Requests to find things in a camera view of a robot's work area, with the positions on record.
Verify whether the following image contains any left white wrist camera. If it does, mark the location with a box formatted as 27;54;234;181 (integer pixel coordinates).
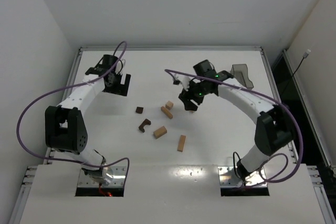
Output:
121;59;126;70

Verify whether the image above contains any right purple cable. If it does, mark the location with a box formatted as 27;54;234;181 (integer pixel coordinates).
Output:
164;69;305;188

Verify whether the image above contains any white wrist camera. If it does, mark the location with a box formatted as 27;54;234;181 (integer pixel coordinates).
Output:
173;74;191;91
121;59;126;70

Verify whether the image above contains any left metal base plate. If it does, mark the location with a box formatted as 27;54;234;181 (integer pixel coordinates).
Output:
77;166;127;188

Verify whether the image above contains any purple cable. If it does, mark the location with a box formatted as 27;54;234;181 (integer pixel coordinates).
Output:
164;69;305;188
16;40;130;168

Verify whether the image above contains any dark brown arch block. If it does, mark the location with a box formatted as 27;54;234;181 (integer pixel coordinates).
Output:
138;119;152;133

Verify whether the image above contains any light wood cube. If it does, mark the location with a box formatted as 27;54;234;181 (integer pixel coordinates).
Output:
165;101;174;110

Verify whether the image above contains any smoky transparent plastic bin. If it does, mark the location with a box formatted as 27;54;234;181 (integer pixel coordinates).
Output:
230;64;254;90

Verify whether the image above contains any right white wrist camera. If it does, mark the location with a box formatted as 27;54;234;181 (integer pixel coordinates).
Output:
173;74;191;91

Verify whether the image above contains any thick light wood block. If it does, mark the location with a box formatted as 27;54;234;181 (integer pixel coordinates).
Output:
153;126;167;139

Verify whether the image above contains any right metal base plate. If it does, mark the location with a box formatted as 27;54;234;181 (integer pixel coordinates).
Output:
218;165;269;189

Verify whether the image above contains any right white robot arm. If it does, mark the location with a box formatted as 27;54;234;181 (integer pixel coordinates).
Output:
174;60;295;180

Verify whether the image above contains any metal base plate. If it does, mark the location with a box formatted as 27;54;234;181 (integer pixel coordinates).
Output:
218;165;269;189
77;166;127;188

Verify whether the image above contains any dark brown wood cube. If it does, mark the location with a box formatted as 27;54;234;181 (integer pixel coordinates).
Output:
135;106;144;114

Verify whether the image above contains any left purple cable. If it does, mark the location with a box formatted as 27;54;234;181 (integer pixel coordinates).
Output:
16;40;130;168

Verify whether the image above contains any long light wood block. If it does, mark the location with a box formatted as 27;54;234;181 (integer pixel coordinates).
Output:
161;106;173;119

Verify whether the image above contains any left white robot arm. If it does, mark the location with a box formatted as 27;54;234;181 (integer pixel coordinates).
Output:
45;55;131;185

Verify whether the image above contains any black wall cable white plug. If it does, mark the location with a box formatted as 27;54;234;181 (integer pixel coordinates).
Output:
283;49;311;92

